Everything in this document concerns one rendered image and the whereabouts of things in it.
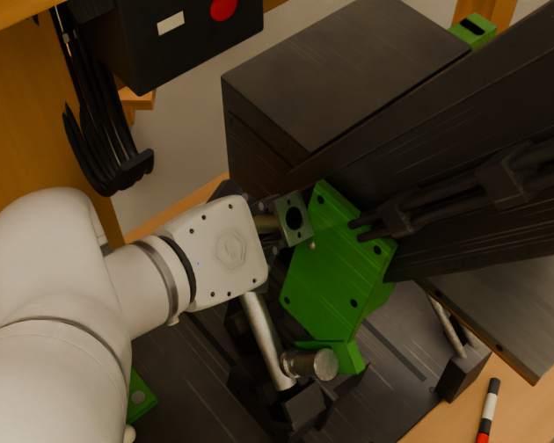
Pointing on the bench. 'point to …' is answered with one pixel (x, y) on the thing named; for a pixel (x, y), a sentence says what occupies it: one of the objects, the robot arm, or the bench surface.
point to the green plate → (336, 270)
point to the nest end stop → (297, 420)
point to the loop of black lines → (105, 166)
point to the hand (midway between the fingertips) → (277, 221)
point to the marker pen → (488, 410)
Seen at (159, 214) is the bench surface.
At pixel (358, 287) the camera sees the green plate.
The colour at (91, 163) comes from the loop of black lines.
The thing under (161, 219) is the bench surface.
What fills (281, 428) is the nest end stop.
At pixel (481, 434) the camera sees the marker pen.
